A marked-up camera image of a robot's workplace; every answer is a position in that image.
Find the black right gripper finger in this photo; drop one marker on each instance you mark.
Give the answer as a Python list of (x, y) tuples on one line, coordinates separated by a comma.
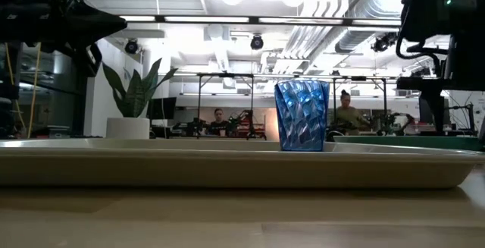
[(439, 113)]

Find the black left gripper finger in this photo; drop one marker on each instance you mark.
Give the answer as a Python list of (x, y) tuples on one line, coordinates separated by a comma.
[(100, 22)]

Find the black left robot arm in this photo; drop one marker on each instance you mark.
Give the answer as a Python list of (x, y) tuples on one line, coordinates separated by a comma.
[(15, 20)]

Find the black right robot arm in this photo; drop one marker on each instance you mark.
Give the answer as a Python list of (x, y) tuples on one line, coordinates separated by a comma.
[(428, 9)]

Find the blue faceted plastic cup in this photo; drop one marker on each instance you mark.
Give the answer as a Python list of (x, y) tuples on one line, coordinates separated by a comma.
[(301, 119)]

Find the beige plastic tray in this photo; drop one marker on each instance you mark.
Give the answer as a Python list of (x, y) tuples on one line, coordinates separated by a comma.
[(227, 172)]

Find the black computer monitor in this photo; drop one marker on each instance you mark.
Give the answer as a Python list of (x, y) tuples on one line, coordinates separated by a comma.
[(162, 107), (426, 113)]

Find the black ceiling spotlight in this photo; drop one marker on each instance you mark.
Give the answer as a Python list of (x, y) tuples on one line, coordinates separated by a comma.
[(131, 46), (257, 42), (383, 42)]

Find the green snake plant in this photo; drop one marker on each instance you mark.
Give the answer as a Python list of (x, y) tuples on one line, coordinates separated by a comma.
[(134, 96)]

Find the person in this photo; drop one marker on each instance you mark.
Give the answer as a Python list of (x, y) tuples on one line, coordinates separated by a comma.
[(218, 123), (346, 117)]

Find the white plant pot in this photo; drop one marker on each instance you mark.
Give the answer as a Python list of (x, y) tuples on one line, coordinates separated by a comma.
[(127, 128)]

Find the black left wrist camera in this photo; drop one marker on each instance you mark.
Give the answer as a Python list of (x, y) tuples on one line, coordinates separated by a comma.
[(92, 59)]

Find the black background workstation frame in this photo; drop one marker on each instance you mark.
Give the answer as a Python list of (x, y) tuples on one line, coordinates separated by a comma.
[(227, 75), (358, 77)]

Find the black overhead frame beam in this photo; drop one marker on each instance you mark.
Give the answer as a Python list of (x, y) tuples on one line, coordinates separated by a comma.
[(254, 20)]

